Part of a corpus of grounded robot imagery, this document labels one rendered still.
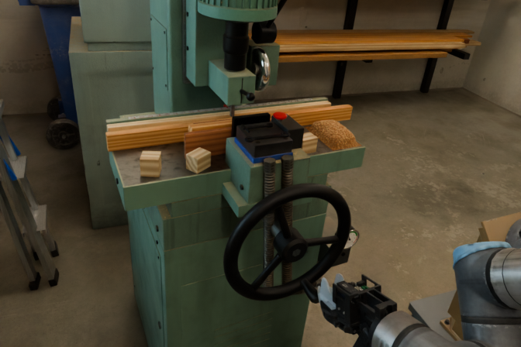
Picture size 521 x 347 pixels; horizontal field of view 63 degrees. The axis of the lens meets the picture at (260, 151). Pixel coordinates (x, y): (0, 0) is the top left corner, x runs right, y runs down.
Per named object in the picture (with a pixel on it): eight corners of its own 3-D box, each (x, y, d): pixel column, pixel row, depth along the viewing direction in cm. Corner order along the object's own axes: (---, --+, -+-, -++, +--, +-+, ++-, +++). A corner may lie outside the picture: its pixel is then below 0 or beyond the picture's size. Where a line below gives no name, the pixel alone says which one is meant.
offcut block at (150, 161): (161, 168, 92) (160, 151, 90) (159, 176, 89) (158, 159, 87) (143, 167, 92) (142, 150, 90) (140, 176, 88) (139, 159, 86)
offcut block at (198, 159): (199, 161, 96) (199, 146, 94) (210, 166, 94) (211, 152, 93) (185, 168, 93) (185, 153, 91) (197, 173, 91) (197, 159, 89)
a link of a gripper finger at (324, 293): (319, 266, 89) (346, 285, 81) (320, 292, 91) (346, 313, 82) (306, 269, 88) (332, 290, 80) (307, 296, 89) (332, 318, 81)
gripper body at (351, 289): (361, 272, 83) (407, 300, 72) (362, 312, 84) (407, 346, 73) (329, 282, 79) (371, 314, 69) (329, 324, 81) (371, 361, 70)
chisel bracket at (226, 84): (226, 112, 100) (228, 77, 96) (207, 91, 111) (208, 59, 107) (255, 108, 103) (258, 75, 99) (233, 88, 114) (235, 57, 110)
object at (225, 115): (109, 147, 98) (108, 128, 96) (108, 143, 100) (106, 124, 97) (329, 118, 122) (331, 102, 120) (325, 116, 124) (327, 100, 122)
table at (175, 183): (132, 242, 80) (129, 215, 77) (108, 163, 104) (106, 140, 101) (386, 186, 104) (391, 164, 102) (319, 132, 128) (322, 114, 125)
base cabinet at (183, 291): (168, 431, 130) (160, 253, 96) (132, 293, 175) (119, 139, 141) (296, 379, 148) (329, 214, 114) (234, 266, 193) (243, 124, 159)
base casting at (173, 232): (161, 252, 96) (160, 220, 92) (119, 139, 141) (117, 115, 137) (328, 213, 115) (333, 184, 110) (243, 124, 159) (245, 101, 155)
